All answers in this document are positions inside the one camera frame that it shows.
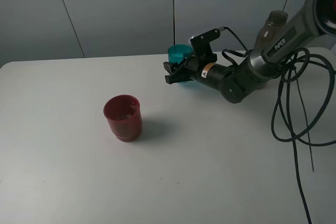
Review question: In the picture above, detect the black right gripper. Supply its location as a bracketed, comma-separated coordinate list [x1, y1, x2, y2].
[163, 56, 207, 84]

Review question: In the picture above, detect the teal transparent plastic cup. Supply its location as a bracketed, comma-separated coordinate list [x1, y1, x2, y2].
[167, 45, 193, 63]

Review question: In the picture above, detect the smoky transparent plastic bottle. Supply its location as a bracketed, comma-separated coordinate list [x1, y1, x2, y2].
[254, 10, 288, 50]

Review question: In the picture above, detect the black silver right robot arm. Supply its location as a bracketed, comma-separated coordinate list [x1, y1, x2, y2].
[163, 0, 335, 103]

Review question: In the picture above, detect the red plastic cup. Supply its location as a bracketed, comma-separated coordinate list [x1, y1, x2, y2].
[103, 94, 142, 142]

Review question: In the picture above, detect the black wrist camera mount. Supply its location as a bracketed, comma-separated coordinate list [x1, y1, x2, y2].
[190, 28, 221, 63]

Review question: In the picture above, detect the black camera cable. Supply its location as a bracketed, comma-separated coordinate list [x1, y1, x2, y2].
[217, 26, 250, 65]

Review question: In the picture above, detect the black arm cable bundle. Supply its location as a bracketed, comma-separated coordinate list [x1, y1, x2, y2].
[271, 48, 336, 224]

